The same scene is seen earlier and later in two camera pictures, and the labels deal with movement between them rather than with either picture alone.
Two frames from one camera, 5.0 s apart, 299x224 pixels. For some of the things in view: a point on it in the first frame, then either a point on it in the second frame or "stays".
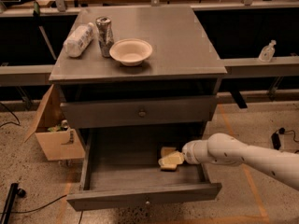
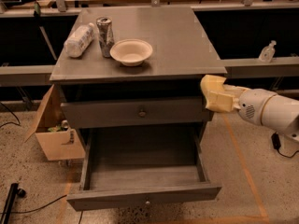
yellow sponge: [166, 151] -> [210, 83]
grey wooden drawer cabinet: [145, 87] stays
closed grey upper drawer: [138, 112] stays
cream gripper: [189, 153] -> [251, 105]
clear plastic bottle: [78, 41] stays
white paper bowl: [131, 51] stays
